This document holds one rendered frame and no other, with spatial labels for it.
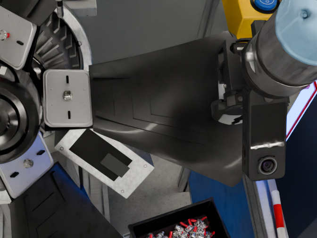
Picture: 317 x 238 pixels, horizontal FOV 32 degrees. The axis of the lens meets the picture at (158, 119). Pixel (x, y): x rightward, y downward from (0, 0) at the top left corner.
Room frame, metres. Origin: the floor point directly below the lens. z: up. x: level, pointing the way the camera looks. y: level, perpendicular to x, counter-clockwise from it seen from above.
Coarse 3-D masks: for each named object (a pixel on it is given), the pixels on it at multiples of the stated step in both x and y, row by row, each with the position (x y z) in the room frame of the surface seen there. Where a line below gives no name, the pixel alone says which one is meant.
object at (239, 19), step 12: (228, 0) 0.75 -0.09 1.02; (240, 0) 0.71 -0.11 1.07; (252, 0) 0.72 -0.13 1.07; (228, 12) 0.74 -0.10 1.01; (240, 12) 0.69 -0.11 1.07; (252, 12) 0.69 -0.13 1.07; (264, 12) 0.69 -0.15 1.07; (228, 24) 0.72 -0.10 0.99; (240, 24) 0.68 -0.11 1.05; (240, 36) 0.68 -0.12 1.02
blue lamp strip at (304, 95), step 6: (312, 84) 0.47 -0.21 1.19; (306, 90) 0.48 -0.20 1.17; (312, 90) 0.47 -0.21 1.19; (300, 96) 0.48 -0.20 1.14; (306, 96) 0.47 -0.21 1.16; (294, 102) 0.49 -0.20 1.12; (300, 102) 0.47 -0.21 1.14; (294, 108) 0.48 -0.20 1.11; (300, 108) 0.47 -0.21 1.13; (288, 114) 0.48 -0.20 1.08; (294, 114) 0.47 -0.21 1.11; (288, 120) 0.48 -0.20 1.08; (294, 120) 0.47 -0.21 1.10; (288, 126) 0.47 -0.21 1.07
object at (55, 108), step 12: (48, 72) 0.41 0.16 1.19; (60, 72) 0.42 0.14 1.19; (72, 72) 0.42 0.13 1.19; (84, 72) 0.43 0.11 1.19; (48, 84) 0.39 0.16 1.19; (60, 84) 0.40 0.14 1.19; (72, 84) 0.40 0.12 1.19; (84, 84) 0.41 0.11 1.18; (48, 96) 0.37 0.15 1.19; (60, 96) 0.38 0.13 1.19; (84, 96) 0.39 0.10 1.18; (48, 108) 0.36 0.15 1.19; (60, 108) 0.36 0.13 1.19; (72, 108) 0.37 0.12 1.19; (84, 108) 0.37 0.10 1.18; (48, 120) 0.34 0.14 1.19; (60, 120) 0.34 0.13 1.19; (72, 120) 0.35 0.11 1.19; (84, 120) 0.35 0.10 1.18
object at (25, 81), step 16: (0, 64) 0.38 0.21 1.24; (32, 64) 0.42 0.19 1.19; (0, 80) 0.34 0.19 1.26; (16, 80) 0.35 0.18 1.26; (32, 80) 0.38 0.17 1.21; (0, 96) 0.33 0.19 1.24; (16, 96) 0.34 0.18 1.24; (32, 96) 0.34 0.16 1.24; (0, 112) 0.32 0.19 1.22; (16, 112) 0.32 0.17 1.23; (32, 112) 0.32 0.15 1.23; (0, 128) 0.31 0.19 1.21; (16, 128) 0.31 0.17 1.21; (32, 128) 0.31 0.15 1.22; (0, 144) 0.29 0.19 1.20; (16, 144) 0.30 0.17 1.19; (32, 144) 0.30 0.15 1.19; (0, 160) 0.27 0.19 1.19
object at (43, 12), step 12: (0, 0) 0.45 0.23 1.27; (12, 0) 0.45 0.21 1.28; (24, 0) 0.44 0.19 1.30; (36, 0) 0.44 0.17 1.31; (48, 0) 0.43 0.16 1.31; (12, 12) 0.43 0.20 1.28; (24, 12) 0.43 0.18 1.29; (36, 12) 0.42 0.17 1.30; (48, 12) 0.42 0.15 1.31; (36, 24) 0.41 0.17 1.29
